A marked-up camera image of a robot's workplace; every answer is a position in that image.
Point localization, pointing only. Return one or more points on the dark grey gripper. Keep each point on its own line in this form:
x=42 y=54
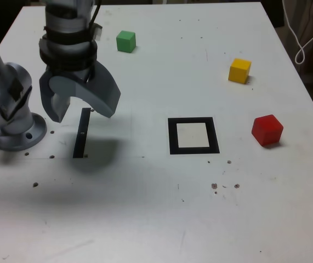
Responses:
x=74 y=74

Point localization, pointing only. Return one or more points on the green cube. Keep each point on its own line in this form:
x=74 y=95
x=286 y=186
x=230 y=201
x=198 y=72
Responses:
x=124 y=42

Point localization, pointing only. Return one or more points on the yellow cube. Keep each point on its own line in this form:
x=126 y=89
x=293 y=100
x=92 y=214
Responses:
x=238 y=72

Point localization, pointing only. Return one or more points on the red cube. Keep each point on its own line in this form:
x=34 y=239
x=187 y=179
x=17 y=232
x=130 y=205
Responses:
x=266 y=131

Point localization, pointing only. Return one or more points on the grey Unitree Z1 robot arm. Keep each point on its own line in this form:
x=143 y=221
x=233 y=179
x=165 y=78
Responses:
x=16 y=131

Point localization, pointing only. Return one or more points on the black tape square outline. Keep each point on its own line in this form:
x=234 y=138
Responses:
x=172 y=137

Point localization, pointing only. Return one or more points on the black tape strip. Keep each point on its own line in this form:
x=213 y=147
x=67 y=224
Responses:
x=80 y=137

